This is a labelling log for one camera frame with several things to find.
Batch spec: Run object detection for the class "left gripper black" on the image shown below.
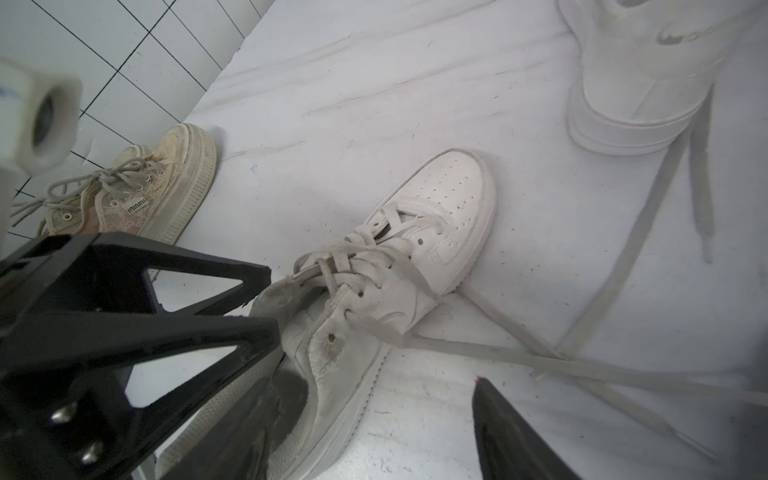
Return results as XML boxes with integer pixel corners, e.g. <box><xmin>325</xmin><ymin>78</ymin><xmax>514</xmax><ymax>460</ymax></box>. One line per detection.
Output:
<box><xmin>1</xmin><ymin>233</ymin><xmax>279</xmax><ymax>479</ymax></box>

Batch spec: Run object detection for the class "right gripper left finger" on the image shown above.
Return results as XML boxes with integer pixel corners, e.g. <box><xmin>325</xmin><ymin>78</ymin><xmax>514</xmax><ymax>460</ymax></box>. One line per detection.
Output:
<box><xmin>158</xmin><ymin>361</ymin><xmax>308</xmax><ymax>479</ymax></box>

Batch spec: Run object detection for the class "white sneaker with laces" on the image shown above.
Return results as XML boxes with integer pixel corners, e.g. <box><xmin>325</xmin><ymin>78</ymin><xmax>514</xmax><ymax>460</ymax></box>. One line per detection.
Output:
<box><xmin>557</xmin><ymin>1</ymin><xmax>767</xmax><ymax>358</ymax></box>

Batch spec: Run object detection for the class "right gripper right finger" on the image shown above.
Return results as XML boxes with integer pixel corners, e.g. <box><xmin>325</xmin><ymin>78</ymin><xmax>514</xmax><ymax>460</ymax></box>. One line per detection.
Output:
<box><xmin>472</xmin><ymin>377</ymin><xmax>579</xmax><ymax>480</ymax></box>

